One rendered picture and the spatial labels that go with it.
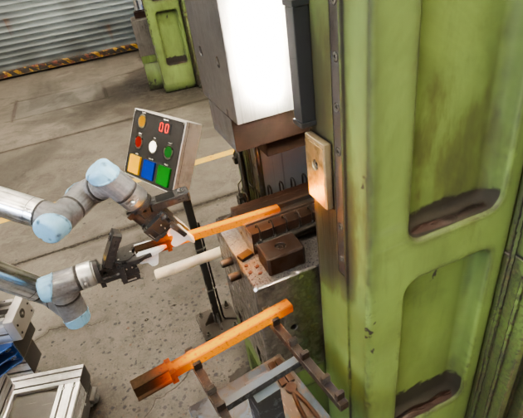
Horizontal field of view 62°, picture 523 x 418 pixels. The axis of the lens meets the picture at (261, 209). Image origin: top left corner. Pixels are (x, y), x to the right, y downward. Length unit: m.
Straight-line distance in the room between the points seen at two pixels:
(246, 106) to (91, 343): 1.84
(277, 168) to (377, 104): 0.80
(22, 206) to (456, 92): 1.03
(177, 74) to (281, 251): 5.07
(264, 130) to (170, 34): 4.99
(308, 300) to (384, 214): 0.52
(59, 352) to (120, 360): 0.37
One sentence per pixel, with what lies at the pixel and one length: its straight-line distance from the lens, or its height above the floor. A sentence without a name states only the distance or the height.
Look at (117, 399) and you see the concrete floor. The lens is 2.33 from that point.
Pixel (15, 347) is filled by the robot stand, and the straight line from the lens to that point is 1.80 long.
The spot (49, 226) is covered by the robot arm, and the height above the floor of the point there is 1.24.
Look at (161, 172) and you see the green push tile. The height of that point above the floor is 1.02.
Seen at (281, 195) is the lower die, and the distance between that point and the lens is 1.50.
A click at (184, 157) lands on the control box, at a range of 1.67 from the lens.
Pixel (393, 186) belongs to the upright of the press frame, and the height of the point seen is 1.30.
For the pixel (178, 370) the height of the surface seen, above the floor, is 0.97.
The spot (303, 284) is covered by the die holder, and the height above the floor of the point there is 0.86.
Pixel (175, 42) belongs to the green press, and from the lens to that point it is 6.14.
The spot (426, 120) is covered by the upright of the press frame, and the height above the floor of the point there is 1.39.
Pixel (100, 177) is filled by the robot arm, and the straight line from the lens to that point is 1.16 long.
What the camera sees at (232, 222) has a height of 1.01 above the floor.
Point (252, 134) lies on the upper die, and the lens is 1.17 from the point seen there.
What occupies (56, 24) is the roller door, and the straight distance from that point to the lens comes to 9.10.
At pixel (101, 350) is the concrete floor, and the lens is 2.56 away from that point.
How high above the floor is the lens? 1.78
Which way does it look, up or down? 33 degrees down
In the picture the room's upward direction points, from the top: 9 degrees counter-clockwise
